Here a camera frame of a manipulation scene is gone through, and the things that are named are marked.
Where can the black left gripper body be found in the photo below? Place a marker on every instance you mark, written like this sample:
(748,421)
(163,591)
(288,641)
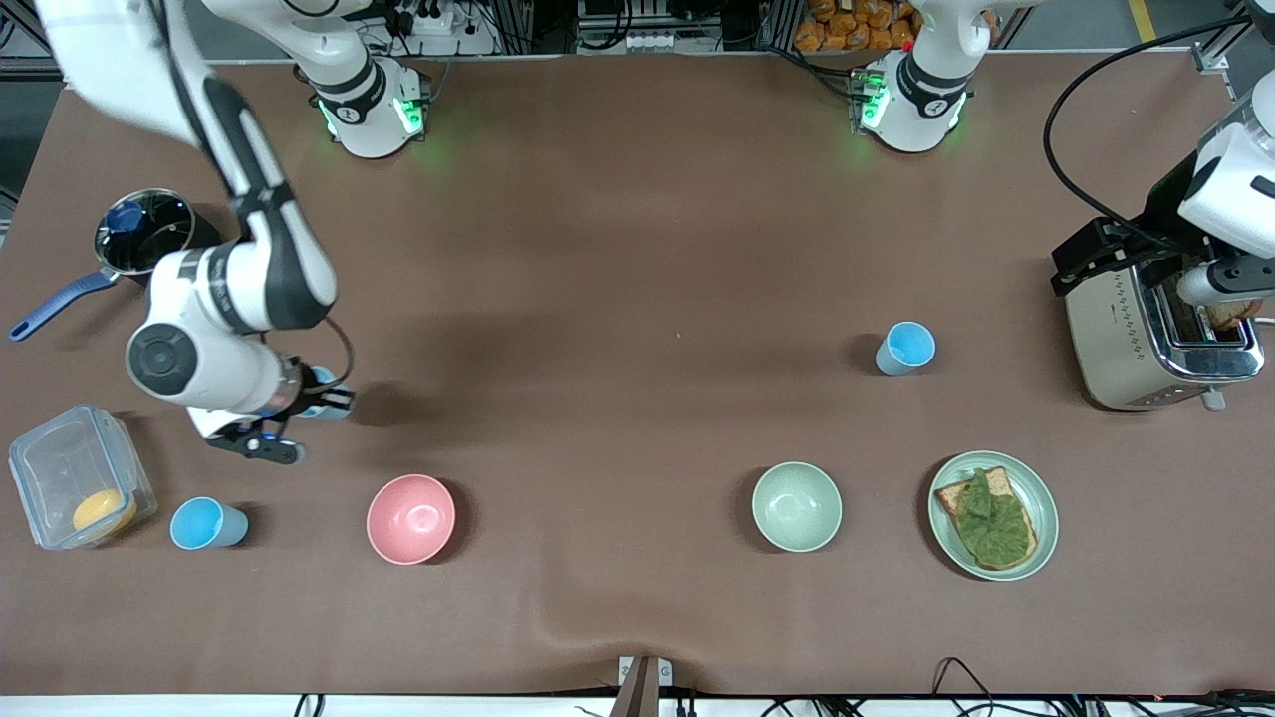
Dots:
(1163,211)

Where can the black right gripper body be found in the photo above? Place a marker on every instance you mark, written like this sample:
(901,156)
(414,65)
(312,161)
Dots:
(308,396)

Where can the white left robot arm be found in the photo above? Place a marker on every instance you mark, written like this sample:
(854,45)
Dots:
(916,110)

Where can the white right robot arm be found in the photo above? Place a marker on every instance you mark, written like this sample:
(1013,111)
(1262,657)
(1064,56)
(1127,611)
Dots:
(229,373)

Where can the beige and chrome toaster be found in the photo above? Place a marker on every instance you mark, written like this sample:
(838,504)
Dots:
(1106,339)

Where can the brown bread slice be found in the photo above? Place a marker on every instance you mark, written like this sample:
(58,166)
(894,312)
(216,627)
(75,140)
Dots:
(1233,314)

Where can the pink bowl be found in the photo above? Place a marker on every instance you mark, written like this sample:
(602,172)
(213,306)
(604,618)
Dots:
(410,518)

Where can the yellow round sponge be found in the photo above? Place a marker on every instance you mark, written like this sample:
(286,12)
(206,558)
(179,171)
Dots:
(103,511)

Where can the clear plastic lidded container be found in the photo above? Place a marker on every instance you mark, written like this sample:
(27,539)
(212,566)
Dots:
(70,468)

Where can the pale green plate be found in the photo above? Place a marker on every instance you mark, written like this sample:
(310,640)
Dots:
(1043,488)

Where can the small blue object in saucepan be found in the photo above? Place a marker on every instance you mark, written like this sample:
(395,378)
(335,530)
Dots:
(125,216)

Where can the toast slice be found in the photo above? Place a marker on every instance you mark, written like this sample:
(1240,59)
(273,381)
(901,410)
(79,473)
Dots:
(951,495)

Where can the green lettuce leaf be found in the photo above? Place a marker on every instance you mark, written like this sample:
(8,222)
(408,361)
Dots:
(991,523)

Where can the bag of orange snacks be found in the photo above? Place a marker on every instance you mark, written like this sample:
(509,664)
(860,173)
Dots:
(857,25)

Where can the brown table cover mat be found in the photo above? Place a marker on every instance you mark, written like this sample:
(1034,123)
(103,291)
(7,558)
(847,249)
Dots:
(637,249)

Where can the pale green bowl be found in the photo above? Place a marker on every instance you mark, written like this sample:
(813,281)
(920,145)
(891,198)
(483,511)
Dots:
(796,506)

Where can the white power strip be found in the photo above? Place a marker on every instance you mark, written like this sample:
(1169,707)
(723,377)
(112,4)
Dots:
(652,42)
(423,18)

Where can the aluminium frame profile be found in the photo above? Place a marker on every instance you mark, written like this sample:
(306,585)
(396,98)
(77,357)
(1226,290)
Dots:
(1213,58)

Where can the metal table clamp bracket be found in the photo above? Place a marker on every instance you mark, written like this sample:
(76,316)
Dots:
(645,687)

